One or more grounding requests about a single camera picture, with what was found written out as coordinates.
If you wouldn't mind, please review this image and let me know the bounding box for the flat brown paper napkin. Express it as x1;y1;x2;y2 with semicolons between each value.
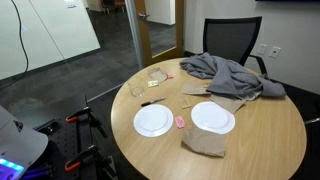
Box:
180;82;212;96
209;94;247;114

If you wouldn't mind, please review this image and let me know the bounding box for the small brown paper bag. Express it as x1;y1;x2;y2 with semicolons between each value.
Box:
147;67;169;84

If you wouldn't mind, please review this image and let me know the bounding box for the clear plastic cup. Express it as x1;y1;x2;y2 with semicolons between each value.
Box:
126;75;146;98

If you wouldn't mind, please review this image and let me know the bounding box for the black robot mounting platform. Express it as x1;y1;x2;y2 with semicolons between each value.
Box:
19;94;116;180

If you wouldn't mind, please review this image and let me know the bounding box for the grey crumpled sweatshirt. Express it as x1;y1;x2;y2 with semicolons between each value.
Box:
179;51;288;101

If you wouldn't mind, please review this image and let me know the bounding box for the orange handled black clamp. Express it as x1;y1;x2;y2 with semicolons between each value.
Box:
65;105;108;138
64;144;116;180

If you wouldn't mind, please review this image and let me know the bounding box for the black mesh office chair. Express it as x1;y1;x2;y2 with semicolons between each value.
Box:
202;15;268;76

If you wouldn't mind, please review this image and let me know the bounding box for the white sign on glass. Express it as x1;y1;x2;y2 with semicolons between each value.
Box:
63;0;78;9

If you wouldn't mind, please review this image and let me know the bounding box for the red hallway chair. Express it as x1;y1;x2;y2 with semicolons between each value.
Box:
113;0;127;10

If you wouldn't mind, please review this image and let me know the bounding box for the grey metal door frame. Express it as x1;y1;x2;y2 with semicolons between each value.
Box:
124;0;145;70

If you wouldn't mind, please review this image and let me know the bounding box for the white wall plate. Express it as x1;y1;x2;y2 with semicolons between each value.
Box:
268;45;282;59
257;43;268;56

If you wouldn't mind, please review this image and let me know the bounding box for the large brown paper napkin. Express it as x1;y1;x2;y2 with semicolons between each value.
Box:
180;125;228;158

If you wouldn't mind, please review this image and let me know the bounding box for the small black box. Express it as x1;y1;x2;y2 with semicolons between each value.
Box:
34;118;62;135

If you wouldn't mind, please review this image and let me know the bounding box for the black hanging cable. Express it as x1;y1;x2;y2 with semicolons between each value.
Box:
0;0;30;91

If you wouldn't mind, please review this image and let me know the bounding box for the wooden glass door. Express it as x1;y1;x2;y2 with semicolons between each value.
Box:
133;0;185;68

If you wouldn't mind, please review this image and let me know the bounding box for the black marker pen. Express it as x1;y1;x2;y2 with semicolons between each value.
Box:
140;96;166;108

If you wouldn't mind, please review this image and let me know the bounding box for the small beige packet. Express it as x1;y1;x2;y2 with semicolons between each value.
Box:
179;98;192;110

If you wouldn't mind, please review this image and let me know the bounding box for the white round plate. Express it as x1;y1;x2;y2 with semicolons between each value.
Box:
133;103;175;138
190;101;236;135

